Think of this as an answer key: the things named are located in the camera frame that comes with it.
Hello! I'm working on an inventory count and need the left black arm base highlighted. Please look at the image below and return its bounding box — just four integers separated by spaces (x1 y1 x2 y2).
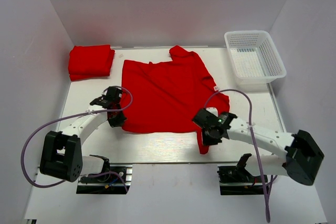
76 164 132 195

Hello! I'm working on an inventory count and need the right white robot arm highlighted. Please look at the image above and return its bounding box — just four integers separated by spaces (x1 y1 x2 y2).
192 109 324 186

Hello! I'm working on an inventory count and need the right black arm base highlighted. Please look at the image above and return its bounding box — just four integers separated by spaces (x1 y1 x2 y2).
217 165 264 196

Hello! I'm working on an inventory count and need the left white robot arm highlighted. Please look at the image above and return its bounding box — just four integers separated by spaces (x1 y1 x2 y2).
39 86 127 182

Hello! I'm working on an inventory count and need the folded red t shirt stack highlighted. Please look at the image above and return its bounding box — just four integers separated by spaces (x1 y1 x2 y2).
68 45 115 81

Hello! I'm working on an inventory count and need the white plastic basket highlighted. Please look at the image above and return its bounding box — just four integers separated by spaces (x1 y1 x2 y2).
224 30 287 86

